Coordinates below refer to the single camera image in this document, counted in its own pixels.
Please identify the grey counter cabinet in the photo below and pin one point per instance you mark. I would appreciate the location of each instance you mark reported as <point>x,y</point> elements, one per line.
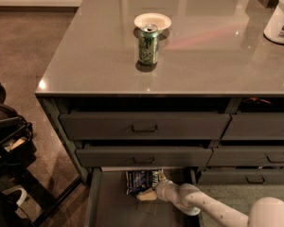
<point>213,58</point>

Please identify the green soda can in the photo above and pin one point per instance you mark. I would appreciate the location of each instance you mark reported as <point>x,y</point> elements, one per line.
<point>148,44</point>

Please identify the white plastic tub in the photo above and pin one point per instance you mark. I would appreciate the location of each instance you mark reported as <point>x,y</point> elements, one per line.
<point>274,31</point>

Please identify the blue chip bag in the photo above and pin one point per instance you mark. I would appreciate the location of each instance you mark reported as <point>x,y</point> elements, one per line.
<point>141,180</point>

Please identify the grey square card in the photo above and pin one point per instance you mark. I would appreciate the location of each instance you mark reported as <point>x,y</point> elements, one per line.
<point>147,207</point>

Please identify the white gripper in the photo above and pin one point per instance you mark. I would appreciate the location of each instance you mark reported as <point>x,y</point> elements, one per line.
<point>165,188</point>

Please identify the middle left grey drawer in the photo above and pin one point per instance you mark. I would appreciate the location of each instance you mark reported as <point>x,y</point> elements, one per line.
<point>143,156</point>

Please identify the top right grey drawer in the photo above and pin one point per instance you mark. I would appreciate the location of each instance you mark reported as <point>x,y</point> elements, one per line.
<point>255,126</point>

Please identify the grey drawer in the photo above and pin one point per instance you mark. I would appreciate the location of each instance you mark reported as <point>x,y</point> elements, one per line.
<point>255,126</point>
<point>145,126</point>
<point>260,176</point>
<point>143,156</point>
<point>247,156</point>

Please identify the middle right grey drawer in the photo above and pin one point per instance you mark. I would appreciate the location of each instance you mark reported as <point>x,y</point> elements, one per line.
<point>247,156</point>

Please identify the open bottom left drawer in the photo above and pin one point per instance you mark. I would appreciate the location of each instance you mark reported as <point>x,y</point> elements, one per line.
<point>109,206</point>

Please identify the white paper bowl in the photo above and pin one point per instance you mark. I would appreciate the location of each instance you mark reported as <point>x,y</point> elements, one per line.
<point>161,21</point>

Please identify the top left grey drawer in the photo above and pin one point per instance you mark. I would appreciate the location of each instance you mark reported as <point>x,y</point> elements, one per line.
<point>145,126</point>

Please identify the bottom right grey drawer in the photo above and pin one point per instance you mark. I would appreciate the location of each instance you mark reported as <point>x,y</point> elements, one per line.
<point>260,176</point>

